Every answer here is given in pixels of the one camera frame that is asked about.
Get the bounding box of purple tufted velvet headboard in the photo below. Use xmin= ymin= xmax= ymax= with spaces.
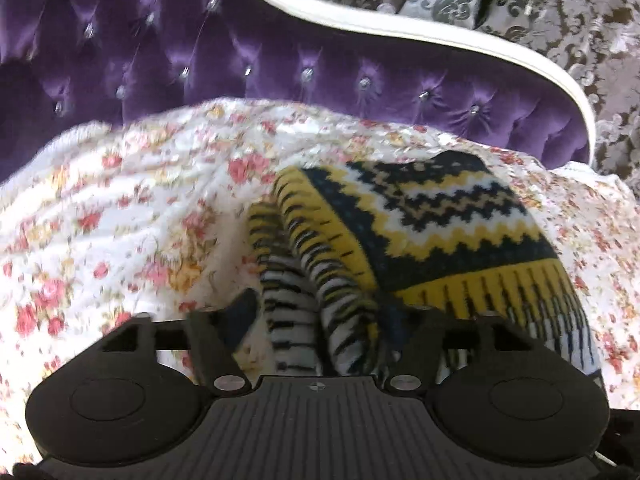
xmin=1 ymin=0 xmax=596 ymax=176

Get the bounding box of grey damask curtain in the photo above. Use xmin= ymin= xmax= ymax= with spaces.
xmin=326 ymin=0 xmax=639 ymax=192

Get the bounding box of floral quilted bedspread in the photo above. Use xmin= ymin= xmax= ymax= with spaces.
xmin=1 ymin=99 xmax=639 ymax=469

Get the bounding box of yellow navy white knit sweater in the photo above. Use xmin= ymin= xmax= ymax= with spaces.
xmin=247 ymin=151 xmax=602 ymax=380

